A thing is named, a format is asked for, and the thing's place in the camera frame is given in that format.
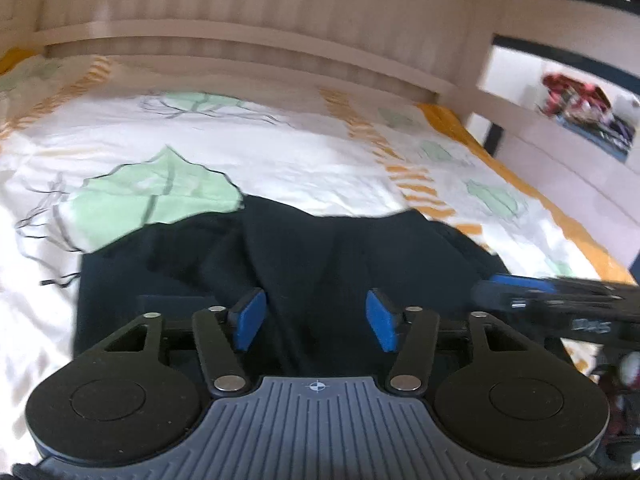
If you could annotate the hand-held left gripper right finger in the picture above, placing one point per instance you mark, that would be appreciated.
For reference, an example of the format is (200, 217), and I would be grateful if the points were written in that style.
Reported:
(382, 317)

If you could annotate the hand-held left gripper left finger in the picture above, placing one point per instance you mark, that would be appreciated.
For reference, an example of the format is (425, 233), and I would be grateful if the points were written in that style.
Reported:
(249, 317)

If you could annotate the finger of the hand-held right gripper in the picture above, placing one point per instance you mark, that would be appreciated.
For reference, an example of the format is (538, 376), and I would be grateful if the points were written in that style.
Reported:
(505, 292)

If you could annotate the black zip hoodie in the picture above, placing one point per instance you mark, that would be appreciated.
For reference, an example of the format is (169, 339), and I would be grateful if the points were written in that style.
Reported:
(320, 260)

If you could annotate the leaf print duvet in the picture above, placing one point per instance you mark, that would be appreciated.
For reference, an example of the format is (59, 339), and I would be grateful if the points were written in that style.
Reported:
(280, 150)

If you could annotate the pile of colourful clutter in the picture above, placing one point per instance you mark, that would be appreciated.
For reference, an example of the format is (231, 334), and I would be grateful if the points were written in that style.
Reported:
(587, 112)

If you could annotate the light wooden bed frame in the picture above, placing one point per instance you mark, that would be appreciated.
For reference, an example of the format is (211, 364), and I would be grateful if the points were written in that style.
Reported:
(280, 15)

